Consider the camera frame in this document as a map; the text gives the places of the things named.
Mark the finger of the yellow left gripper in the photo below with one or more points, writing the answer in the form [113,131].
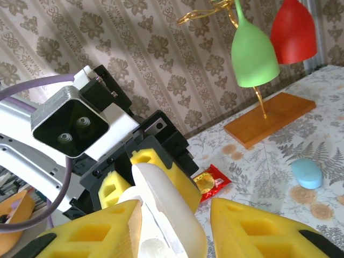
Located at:
[110,188]
[185,190]

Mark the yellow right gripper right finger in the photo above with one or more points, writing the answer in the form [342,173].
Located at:
[255,236]

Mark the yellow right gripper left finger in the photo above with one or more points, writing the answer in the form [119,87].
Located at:
[94,236]

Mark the white earbud charging case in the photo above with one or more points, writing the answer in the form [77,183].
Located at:
[166,193]

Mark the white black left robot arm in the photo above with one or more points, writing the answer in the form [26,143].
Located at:
[16,158]

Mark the red snack packet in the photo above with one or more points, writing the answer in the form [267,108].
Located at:
[212,182]

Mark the light blue oval soap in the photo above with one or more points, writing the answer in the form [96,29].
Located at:
[307,173]

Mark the orange plastic container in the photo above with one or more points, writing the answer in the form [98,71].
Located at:
[13,212]

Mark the green wine glass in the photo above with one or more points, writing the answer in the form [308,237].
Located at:
[252,59]

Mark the red wine glass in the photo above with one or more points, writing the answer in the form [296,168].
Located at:
[293,35]

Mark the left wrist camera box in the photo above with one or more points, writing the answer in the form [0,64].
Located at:
[70,126]

